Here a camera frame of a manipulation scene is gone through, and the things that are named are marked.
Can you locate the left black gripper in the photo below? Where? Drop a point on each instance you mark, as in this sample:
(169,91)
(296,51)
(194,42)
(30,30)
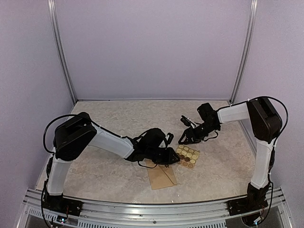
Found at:
(168,160)

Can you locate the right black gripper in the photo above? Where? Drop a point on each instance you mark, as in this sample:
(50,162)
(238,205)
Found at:
(190,132)

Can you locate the round sticker seal sheet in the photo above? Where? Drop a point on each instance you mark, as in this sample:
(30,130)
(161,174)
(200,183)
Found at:
(188,156)

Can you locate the brown kraft envelope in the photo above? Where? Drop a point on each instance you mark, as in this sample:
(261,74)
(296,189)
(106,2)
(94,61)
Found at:
(160,176)

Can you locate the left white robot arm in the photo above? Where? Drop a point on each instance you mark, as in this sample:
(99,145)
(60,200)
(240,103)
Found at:
(80,131)

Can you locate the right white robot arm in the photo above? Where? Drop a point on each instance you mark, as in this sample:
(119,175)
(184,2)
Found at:
(268,117)

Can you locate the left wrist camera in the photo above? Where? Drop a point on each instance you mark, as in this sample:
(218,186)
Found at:
(169,138)

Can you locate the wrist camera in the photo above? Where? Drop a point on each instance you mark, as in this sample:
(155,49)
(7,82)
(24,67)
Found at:
(169,138)
(185,121)

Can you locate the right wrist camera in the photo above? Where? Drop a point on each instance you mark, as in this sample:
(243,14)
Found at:
(185,121)

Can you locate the front aluminium rail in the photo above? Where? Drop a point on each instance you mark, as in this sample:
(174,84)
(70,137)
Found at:
(208,214)

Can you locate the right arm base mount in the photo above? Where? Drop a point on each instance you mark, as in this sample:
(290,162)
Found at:
(255,199)

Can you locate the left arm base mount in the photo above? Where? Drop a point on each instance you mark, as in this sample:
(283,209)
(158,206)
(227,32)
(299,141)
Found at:
(62,205)

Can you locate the right aluminium frame post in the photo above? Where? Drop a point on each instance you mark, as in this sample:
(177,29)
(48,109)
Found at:
(246,50)

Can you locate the aluminium frame post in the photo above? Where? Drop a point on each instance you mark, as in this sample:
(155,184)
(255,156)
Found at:
(246,50)
(60,51)

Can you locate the left aluminium frame post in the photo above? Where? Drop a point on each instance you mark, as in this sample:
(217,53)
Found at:
(60,51)

